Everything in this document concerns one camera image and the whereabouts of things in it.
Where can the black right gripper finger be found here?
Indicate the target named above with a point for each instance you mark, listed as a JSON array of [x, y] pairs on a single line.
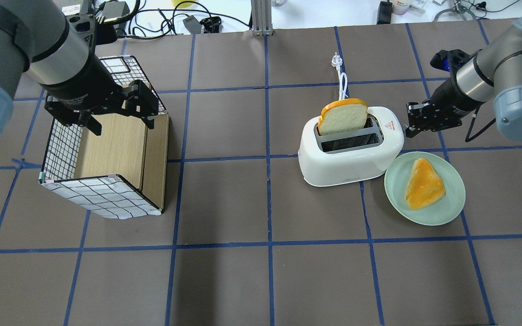
[[411, 132]]

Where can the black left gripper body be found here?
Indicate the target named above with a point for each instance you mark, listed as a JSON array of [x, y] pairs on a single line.
[[89, 87]]

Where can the aluminium frame post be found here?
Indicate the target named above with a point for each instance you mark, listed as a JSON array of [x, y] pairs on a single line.
[[262, 23]]

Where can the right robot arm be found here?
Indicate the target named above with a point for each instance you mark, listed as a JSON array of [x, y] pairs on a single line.
[[490, 74]]

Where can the toast slice in toaster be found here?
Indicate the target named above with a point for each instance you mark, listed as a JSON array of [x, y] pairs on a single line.
[[342, 116]]

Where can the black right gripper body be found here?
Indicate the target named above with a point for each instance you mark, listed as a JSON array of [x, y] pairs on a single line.
[[452, 96]]

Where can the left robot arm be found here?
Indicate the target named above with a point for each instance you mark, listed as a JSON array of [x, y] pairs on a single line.
[[58, 53]]

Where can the toasted bread on plate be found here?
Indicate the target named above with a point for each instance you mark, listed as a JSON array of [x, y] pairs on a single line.
[[424, 187]]

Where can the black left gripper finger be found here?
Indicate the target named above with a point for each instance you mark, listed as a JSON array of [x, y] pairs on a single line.
[[89, 122], [148, 120]]

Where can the white toaster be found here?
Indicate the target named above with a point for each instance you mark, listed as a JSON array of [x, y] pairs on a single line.
[[351, 156]]

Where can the green plate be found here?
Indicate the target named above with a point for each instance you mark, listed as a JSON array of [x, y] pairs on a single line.
[[444, 210]]

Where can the wire basket with wooden shelf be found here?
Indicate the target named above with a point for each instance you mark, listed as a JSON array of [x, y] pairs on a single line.
[[118, 174]]

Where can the black power adapter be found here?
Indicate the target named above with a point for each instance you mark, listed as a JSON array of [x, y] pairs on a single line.
[[384, 13]]

